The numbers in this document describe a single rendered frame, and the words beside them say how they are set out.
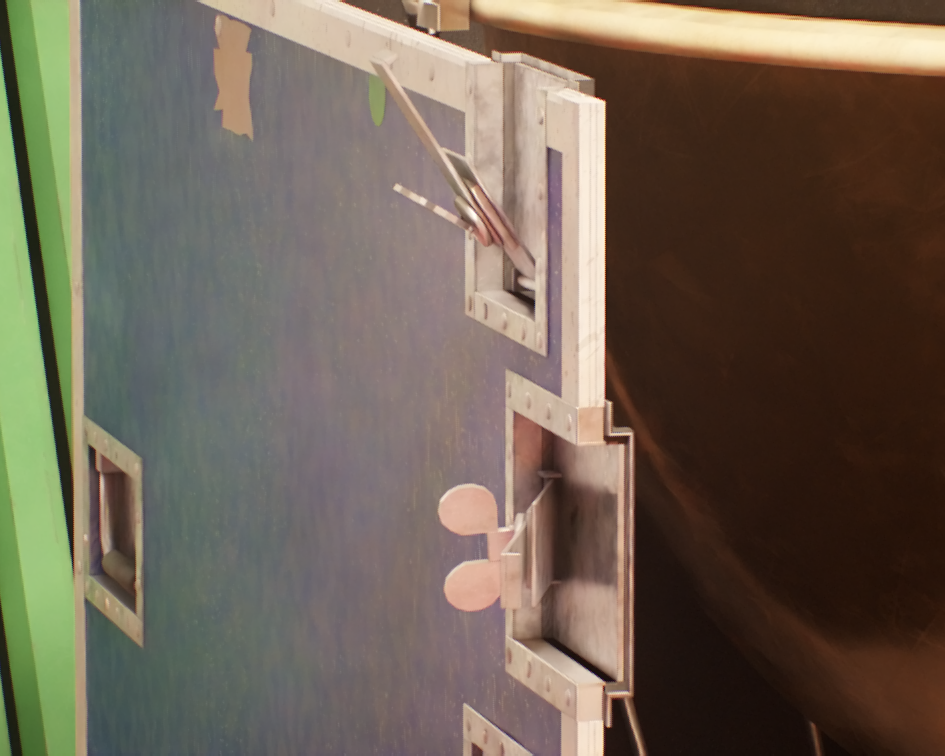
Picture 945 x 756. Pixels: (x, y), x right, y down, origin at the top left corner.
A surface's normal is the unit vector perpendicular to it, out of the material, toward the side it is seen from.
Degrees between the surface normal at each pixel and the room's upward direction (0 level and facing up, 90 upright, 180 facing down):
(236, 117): 90
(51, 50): 76
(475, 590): 115
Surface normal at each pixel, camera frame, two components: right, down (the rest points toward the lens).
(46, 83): 0.57, -0.12
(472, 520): 0.12, 0.56
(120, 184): -0.97, 0.04
